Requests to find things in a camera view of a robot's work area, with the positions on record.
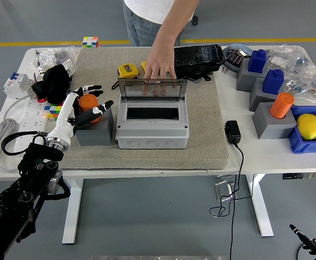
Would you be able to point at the orange cylinder battery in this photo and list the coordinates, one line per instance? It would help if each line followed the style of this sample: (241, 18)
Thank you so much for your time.
(281, 105)
(89, 103)

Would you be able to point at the puzzle cube with white cross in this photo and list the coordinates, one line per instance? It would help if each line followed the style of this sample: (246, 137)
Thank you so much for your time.
(90, 42)

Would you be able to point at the white circuit breaker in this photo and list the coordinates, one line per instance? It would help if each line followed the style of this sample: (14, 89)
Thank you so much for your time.
(14, 85)

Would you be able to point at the clear bag of small parts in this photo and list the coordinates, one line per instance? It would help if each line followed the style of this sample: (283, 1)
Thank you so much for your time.
(49, 52)

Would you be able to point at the light blue tray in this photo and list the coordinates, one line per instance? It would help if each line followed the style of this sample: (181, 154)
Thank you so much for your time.
(242, 48)

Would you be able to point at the white labelled packet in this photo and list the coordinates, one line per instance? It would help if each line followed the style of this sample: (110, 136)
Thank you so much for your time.
(68, 66)

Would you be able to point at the black cracked case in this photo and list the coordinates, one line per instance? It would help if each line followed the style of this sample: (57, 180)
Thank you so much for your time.
(198, 58)

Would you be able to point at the table control panel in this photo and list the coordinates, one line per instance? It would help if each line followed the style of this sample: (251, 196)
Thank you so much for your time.
(302, 175)

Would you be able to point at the black cloth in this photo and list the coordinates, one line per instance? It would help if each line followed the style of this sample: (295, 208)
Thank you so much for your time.
(55, 84)

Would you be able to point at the dark chip packets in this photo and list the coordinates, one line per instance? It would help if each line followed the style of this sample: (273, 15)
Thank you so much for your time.
(235, 57)

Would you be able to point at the person's left forearm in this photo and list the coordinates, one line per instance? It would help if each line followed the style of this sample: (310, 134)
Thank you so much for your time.
(174, 24)

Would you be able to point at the white plug adapter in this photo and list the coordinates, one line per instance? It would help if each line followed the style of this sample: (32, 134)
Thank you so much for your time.
(39, 73)

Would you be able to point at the black power adapter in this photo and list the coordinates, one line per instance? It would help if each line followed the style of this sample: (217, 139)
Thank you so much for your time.
(232, 131)

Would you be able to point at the small metal clip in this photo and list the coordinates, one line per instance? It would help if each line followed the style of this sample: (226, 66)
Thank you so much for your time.
(225, 69)

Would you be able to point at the metal bracket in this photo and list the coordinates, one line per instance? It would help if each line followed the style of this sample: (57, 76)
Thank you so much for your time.
(223, 189)

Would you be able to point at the grey box with clear lid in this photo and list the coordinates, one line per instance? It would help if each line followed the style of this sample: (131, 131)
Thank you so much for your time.
(151, 135)

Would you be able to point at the person's left hand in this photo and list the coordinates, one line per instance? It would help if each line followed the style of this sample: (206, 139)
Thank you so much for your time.
(160, 65)

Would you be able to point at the person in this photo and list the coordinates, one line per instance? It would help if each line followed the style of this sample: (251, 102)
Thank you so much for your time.
(144, 16)

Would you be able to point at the grey-brown mat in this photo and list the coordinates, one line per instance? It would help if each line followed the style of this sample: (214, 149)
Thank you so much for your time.
(201, 151)

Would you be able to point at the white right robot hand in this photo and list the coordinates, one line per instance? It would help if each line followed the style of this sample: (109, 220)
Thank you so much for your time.
(310, 243)

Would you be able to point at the grey holder block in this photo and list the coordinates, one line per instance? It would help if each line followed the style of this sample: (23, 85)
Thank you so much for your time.
(95, 135)
(271, 128)
(243, 80)
(258, 97)

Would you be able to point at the white power strip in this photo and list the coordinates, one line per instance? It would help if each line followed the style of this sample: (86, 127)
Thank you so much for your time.
(31, 119)

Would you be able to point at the white table leg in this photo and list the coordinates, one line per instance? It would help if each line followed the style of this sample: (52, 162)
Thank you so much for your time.
(260, 211)
(71, 211)

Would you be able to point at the yellow lemon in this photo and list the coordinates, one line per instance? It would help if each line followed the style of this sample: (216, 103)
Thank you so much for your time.
(308, 126)

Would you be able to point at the multicolour puzzle cube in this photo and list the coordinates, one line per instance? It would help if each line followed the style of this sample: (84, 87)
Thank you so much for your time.
(52, 112)

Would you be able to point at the blue plastic bottle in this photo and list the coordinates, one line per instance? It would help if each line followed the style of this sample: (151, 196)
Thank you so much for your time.
(256, 62)
(273, 82)

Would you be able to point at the blue plastic bin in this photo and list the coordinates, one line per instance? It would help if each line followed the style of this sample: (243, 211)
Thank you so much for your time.
(300, 146)

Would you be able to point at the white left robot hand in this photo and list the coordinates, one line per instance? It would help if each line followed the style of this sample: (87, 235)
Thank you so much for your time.
(63, 119)

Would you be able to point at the clear bags of parts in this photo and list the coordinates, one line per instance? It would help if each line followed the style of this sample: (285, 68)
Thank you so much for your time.
(312, 86)
(285, 58)

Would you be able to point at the small metal screwdriver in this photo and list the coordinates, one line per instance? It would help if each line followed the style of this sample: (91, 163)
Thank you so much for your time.
(37, 57)

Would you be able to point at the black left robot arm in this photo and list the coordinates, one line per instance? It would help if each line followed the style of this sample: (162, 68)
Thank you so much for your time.
(25, 200)

